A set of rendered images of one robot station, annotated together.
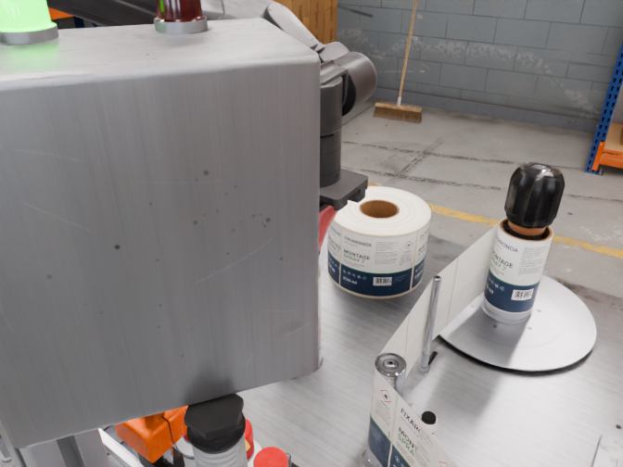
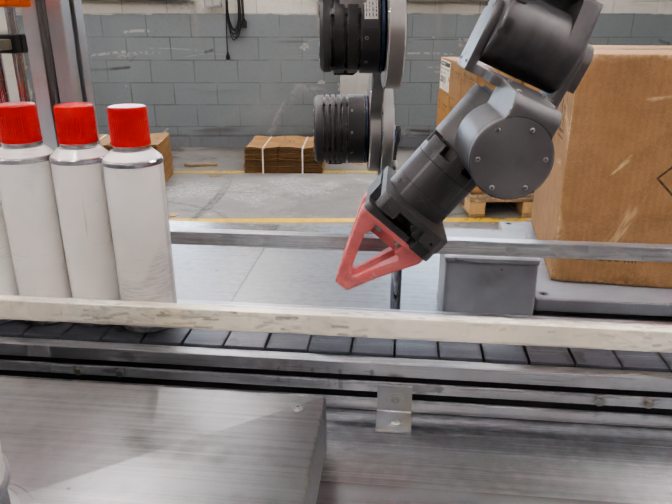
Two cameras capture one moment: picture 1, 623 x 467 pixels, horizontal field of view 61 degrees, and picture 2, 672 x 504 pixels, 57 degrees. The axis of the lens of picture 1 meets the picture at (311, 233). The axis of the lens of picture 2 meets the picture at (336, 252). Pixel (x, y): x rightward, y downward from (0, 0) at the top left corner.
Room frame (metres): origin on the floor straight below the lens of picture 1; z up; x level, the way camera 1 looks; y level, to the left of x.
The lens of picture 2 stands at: (1.00, 0.09, 1.15)
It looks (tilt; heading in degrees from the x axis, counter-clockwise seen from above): 20 degrees down; 150
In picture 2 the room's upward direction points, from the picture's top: straight up
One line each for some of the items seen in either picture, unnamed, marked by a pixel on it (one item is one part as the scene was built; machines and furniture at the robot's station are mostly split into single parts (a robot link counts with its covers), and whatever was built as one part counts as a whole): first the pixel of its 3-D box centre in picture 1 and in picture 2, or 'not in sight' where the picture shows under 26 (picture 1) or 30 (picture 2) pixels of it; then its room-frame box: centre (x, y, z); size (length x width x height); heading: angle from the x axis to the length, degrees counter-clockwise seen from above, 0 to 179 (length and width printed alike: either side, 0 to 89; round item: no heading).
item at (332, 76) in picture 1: (316, 101); not in sight; (0.52, 0.00, 1.36); 0.07 x 0.06 x 0.07; 152
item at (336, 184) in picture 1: (313, 159); not in sight; (0.51, 0.00, 1.30); 0.10 x 0.07 x 0.07; 56
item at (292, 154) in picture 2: not in sight; (287, 153); (-3.67, 2.29, 0.11); 0.65 x 0.54 x 0.22; 58
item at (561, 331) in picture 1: (505, 310); not in sight; (0.76, -0.36, 0.89); 0.31 x 0.31 x 0.01
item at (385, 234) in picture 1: (376, 240); not in sight; (0.91, -0.13, 0.95); 0.20 x 0.20 x 0.14
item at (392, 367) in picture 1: (385, 415); not in sight; (0.45, -0.09, 0.97); 0.05 x 0.05 x 0.19
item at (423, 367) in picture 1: (429, 325); not in sight; (0.62, -0.18, 0.97); 0.02 x 0.02 x 0.19
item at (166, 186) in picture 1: (144, 222); not in sight; (0.25, 0.09, 1.38); 0.17 x 0.10 x 0.19; 109
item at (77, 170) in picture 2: not in sight; (89, 216); (0.40, 0.16, 0.98); 0.05 x 0.05 x 0.20
